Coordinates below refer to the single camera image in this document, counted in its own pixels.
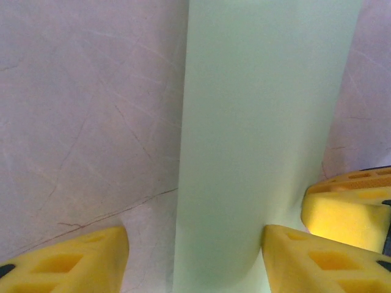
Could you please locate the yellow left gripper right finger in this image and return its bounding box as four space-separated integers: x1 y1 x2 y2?
261 224 391 293

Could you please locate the light green paper sheet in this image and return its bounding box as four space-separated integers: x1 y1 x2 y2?
172 0 364 293

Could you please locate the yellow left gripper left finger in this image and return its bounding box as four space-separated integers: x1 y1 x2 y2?
0 225 130 293

